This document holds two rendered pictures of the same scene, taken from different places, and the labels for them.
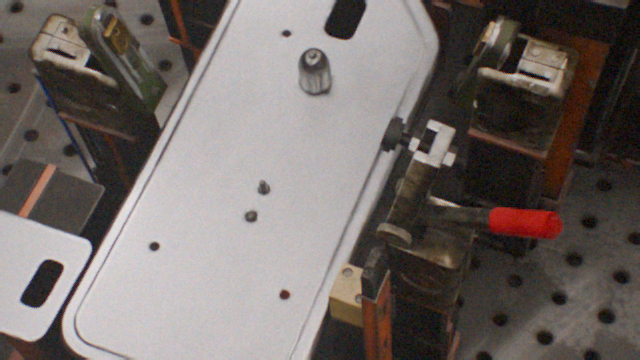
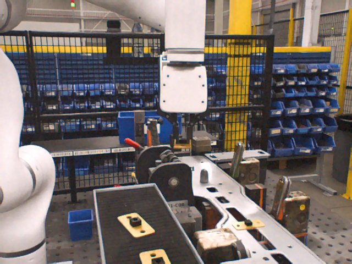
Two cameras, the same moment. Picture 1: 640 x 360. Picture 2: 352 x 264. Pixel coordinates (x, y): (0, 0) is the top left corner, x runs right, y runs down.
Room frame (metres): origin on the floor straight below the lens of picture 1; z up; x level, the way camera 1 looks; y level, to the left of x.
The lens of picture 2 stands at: (1.38, -0.93, 1.46)
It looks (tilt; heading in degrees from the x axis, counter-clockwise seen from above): 13 degrees down; 135
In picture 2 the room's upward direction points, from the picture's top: straight up
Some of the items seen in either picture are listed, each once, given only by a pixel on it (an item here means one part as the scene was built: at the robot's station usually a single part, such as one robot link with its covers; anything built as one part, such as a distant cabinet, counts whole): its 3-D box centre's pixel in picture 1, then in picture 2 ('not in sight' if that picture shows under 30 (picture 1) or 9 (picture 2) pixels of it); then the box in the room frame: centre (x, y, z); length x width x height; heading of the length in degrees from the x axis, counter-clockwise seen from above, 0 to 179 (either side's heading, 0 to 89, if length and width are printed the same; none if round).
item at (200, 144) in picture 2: not in sight; (200, 173); (0.32, 0.30, 0.88); 0.08 x 0.08 x 0.36; 61
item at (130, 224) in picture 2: not in sight; (135, 222); (0.93, -0.58, 1.17); 0.08 x 0.04 x 0.01; 165
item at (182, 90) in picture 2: not in sight; (183, 86); (0.85, -0.37, 1.39); 0.10 x 0.07 x 0.11; 43
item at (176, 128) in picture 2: not in sight; (172, 127); (0.83, -0.39, 1.29); 0.03 x 0.03 x 0.07; 43
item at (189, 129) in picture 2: not in sight; (193, 128); (0.86, -0.36, 1.29); 0.03 x 0.03 x 0.07; 43
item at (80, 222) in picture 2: not in sight; (81, 225); (0.13, -0.25, 0.74); 0.11 x 0.10 x 0.09; 151
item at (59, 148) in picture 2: not in sight; (127, 143); (0.02, 0.09, 1.02); 0.90 x 0.22 x 0.03; 61
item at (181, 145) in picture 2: not in sight; (182, 141); (0.85, -0.38, 1.26); 0.08 x 0.04 x 0.01; 133
